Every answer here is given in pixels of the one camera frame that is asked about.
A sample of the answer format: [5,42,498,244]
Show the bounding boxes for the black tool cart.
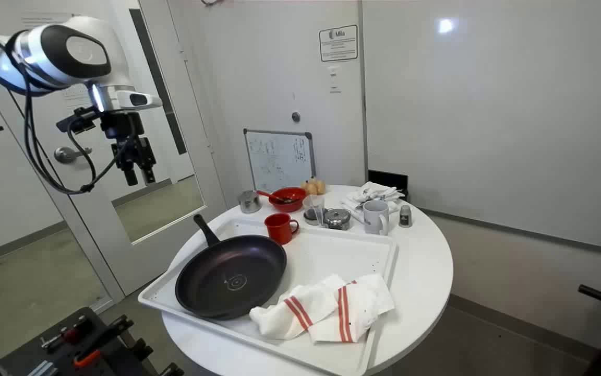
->
[0,306,183,376]

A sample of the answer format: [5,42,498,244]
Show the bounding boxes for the red mug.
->
[264,212,300,246]

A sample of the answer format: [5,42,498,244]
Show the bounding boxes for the red bowl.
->
[257,186,308,213]

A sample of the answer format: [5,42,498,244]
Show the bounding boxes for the small metal cup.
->
[236,188,264,215]

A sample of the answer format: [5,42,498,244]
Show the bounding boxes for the black wall box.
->
[368,169,409,201]

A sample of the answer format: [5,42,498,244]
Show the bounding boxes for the clear drinking glass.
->
[302,194,327,226]

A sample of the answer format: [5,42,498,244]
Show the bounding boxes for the white door with window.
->
[0,0,229,301]

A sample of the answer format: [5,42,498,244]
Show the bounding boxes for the white towel red stripes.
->
[248,277,344,342]
[306,272,396,344]

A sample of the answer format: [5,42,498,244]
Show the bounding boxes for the white plastic tray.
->
[136,215,401,376]

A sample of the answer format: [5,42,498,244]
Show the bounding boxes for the large wall whiteboard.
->
[361,0,601,256]

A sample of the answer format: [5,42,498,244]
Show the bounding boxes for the small framed whiteboard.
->
[243,128,318,194]

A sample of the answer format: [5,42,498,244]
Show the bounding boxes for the round metal tin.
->
[322,208,353,232]

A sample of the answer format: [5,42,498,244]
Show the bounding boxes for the silver door handle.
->
[52,145,95,168]

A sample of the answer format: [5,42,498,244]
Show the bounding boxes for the white wall sign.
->
[318,23,361,66]

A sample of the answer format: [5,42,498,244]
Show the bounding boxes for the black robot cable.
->
[5,33,120,196]

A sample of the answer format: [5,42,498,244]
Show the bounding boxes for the small yellow object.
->
[302,177,327,196]

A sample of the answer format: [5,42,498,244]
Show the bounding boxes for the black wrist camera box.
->
[54,106,102,137]

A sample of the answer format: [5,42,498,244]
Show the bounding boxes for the black frying pan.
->
[173,213,290,322]

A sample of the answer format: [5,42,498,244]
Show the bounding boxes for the white mug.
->
[361,198,394,236]

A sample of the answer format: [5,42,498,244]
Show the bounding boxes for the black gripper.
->
[100,112,158,188]

